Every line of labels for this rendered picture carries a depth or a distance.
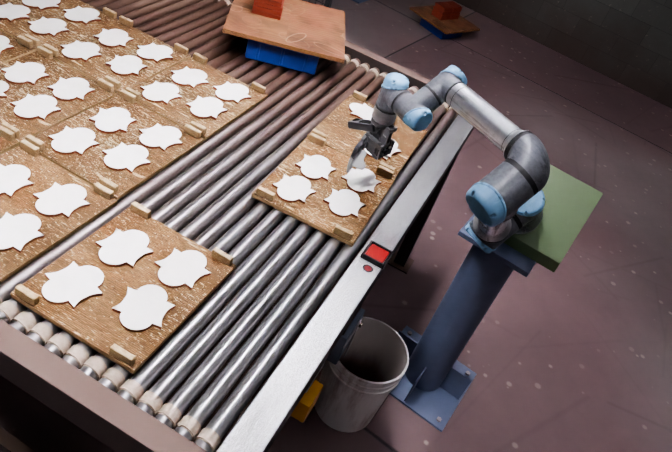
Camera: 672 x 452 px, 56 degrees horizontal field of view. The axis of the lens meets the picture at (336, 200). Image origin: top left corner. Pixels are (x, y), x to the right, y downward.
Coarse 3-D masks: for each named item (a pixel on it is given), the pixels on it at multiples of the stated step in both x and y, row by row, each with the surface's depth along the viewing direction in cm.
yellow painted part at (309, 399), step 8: (312, 384) 174; (320, 384) 175; (312, 392) 172; (320, 392) 176; (304, 400) 169; (312, 400) 170; (296, 408) 171; (304, 408) 169; (296, 416) 172; (304, 416) 171
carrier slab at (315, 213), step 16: (304, 144) 220; (288, 160) 210; (336, 160) 218; (272, 176) 201; (336, 176) 211; (384, 176) 218; (320, 192) 202; (368, 192) 209; (384, 192) 211; (288, 208) 191; (304, 208) 194; (320, 208) 196; (368, 208) 202; (320, 224) 190; (336, 224) 192; (352, 224) 194; (352, 240) 188
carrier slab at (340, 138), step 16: (352, 96) 256; (336, 112) 243; (320, 128) 231; (336, 128) 234; (400, 128) 247; (336, 144) 226; (352, 144) 228; (400, 144) 237; (416, 144) 240; (368, 160) 223; (384, 160) 226; (400, 160) 229
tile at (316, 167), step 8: (304, 160) 211; (312, 160) 212; (320, 160) 214; (328, 160) 215; (304, 168) 208; (312, 168) 209; (320, 168) 210; (328, 168) 211; (304, 176) 206; (312, 176) 206; (320, 176) 207
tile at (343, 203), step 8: (336, 192) 202; (344, 192) 204; (352, 192) 205; (328, 200) 198; (336, 200) 199; (344, 200) 200; (352, 200) 201; (336, 208) 196; (344, 208) 197; (352, 208) 198; (360, 208) 201; (344, 216) 195
